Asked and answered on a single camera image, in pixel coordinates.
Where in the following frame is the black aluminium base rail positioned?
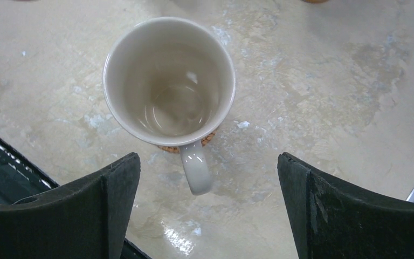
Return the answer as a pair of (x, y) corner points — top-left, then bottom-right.
(0, 138), (147, 258)

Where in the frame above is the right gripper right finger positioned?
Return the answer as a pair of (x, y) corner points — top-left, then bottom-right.
(277, 152), (414, 258)

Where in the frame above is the light wooden coaster right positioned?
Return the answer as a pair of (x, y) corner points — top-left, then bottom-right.
(302, 0), (329, 4)

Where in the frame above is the beige mug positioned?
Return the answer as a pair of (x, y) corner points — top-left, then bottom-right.
(102, 17), (236, 195)

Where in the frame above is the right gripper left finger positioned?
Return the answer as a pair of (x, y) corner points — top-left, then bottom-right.
(0, 153), (141, 258)

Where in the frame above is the woven rattan coaster right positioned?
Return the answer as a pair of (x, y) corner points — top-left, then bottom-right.
(158, 129), (218, 154)

